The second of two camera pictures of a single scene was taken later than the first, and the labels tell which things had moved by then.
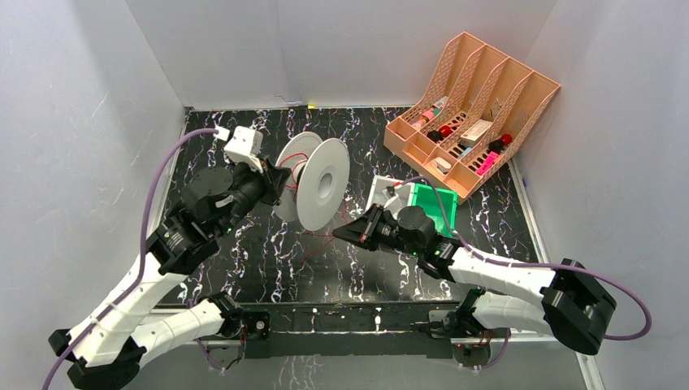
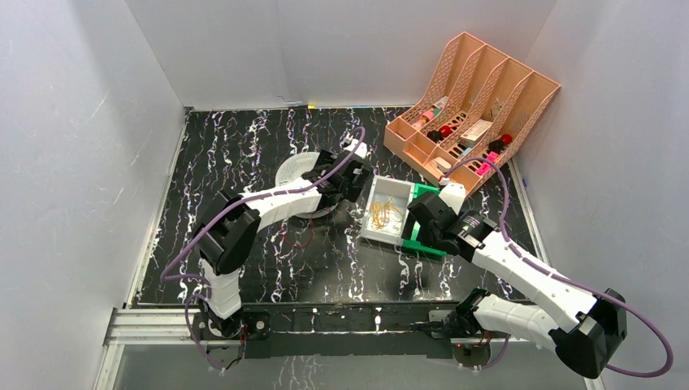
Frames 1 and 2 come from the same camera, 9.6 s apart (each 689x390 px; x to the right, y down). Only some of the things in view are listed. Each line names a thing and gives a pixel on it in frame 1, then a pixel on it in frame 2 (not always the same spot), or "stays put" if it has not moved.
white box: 471,136 stays put
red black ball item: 437,136 stays put
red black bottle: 497,146 stays put
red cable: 293,186 -> 301,246
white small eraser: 443,166 stays put
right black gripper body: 387,234 -> 426,236
